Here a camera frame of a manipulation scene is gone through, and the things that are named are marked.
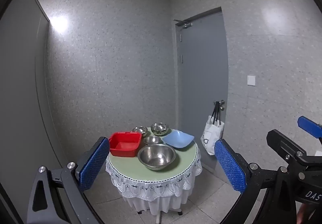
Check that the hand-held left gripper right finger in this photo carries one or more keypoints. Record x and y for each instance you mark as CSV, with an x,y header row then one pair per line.
x,y
230,168

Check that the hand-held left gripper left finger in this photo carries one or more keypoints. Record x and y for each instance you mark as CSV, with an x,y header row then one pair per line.
x,y
93,163

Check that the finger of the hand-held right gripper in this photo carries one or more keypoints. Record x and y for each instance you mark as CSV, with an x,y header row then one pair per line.
x,y
310,127
284,142

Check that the red square plastic basin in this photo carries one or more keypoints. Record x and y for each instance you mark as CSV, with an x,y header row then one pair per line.
x,y
124,144

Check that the small steel bowl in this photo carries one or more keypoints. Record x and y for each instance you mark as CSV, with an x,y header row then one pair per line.
x,y
140,129
159,128

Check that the blue square plate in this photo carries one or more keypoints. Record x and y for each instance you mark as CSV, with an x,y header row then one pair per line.
x,y
178,139

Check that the medium steel bowl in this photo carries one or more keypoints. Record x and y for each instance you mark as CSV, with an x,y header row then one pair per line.
x,y
151,140

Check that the large steel bowl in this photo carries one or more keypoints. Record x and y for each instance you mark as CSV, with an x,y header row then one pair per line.
x,y
156,156

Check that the person's right hand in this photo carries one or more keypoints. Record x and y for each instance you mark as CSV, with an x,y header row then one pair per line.
x,y
300,215

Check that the white tote bag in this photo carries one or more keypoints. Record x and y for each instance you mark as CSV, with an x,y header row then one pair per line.
x,y
211,136

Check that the round table with lace cloth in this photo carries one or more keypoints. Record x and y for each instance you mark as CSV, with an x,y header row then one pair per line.
x,y
151,181

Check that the white table base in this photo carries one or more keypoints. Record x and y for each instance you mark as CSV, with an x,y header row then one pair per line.
x,y
158,217

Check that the grey door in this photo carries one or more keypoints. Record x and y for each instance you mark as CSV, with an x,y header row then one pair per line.
x,y
201,75

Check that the metal door closer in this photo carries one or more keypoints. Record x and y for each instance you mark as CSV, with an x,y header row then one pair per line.
x,y
185,24

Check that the white wall switch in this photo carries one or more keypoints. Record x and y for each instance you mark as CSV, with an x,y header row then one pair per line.
x,y
251,80

